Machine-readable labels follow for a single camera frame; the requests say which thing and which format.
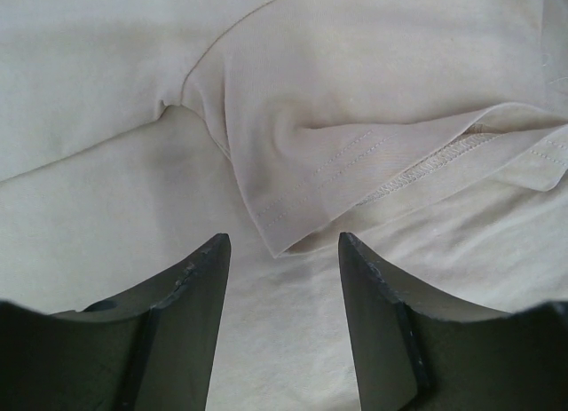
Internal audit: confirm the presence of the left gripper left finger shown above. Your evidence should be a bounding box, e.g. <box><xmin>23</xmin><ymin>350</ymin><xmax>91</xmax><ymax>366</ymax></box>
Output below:
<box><xmin>1</xmin><ymin>233</ymin><xmax>231</xmax><ymax>410</ymax></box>

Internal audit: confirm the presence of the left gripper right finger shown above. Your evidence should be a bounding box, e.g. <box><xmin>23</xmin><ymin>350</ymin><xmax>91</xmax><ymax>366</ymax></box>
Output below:
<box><xmin>338</xmin><ymin>233</ymin><xmax>567</xmax><ymax>410</ymax></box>

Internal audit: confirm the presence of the beige t shirt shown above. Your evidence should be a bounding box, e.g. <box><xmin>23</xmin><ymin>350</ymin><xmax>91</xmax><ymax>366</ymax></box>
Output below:
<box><xmin>1</xmin><ymin>0</ymin><xmax>567</xmax><ymax>410</ymax></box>

